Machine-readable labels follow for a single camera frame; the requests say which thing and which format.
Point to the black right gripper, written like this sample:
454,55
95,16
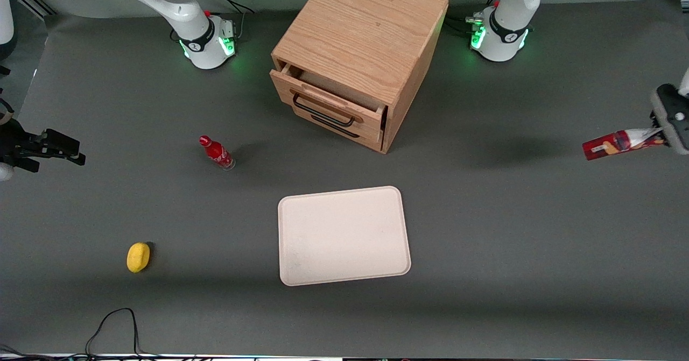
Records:
17,144

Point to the red cookie box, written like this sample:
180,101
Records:
613,144

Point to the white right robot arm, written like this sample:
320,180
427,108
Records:
177,11

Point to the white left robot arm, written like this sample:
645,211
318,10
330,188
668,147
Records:
508,27

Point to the beige plastic tray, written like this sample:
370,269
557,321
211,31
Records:
343,235

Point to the yellow lemon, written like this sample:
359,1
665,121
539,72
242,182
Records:
138,257

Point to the red cola bottle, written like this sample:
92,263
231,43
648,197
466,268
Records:
217,153

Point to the open wooden drawer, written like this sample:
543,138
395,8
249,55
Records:
328,100

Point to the closed wooden drawer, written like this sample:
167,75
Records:
366,136

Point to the wooden drawer cabinet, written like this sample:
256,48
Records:
366,33

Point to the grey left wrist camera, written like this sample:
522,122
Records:
672,113

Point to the aluminium frame rail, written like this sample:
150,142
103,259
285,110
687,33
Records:
35,1

